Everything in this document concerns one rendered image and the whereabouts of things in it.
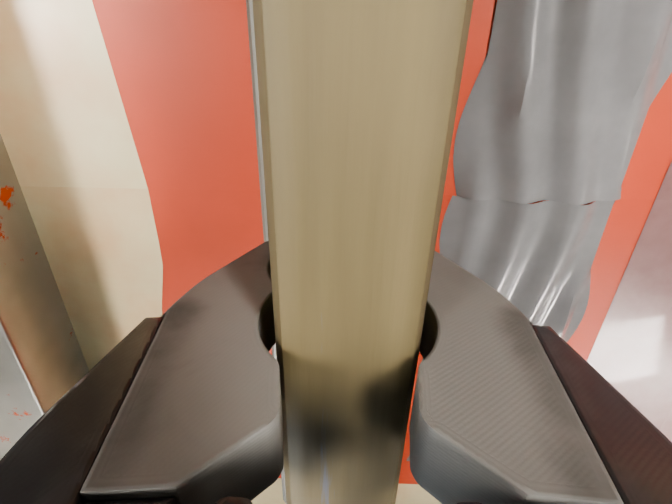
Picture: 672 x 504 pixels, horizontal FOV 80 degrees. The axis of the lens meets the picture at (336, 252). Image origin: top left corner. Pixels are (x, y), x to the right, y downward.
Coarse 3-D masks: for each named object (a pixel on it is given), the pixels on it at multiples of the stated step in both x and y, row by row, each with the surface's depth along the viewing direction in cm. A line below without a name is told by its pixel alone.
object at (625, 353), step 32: (160, 192) 17; (192, 192) 17; (224, 192) 17; (256, 192) 17; (160, 224) 18; (192, 224) 18; (224, 224) 18; (256, 224) 18; (608, 224) 18; (640, 224) 18; (192, 256) 19; (224, 256) 19; (608, 256) 19; (640, 256) 19; (608, 288) 19; (640, 288) 19; (608, 320) 20; (640, 320) 20; (608, 352) 21; (640, 352) 21; (640, 384) 22
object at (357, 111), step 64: (256, 0) 5; (320, 0) 5; (384, 0) 5; (448, 0) 5; (320, 64) 5; (384, 64) 5; (448, 64) 5; (320, 128) 6; (384, 128) 6; (448, 128) 6; (320, 192) 6; (384, 192) 6; (320, 256) 7; (384, 256) 7; (320, 320) 7; (384, 320) 7; (320, 384) 8; (384, 384) 8; (320, 448) 9; (384, 448) 9
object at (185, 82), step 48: (96, 0) 14; (144, 0) 14; (192, 0) 14; (240, 0) 14; (480, 0) 14; (144, 48) 15; (192, 48) 15; (240, 48) 15; (480, 48) 15; (144, 96) 15; (192, 96) 15; (240, 96) 15; (144, 144) 16; (192, 144) 16; (240, 144) 16; (624, 192) 17
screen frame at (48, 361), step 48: (0, 144) 16; (0, 192) 16; (0, 240) 16; (0, 288) 16; (48, 288) 19; (0, 336) 17; (48, 336) 19; (0, 384) 18; (48, 384) 19; (0, 432) 20
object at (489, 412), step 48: (432, 288) 10; (480, 288) 10; (432, 336) 9; (480, 336) 8; (528, 336) 8; (432, 384) 7; (480, 384) 7; (528, 384) 7; (432, 432) 6; (480, 432) 6; (528, 432) 6; (576, 432) 6; (432, 480) 7; (480, 480) 6; (528, 480) 6; (576, 480) 6
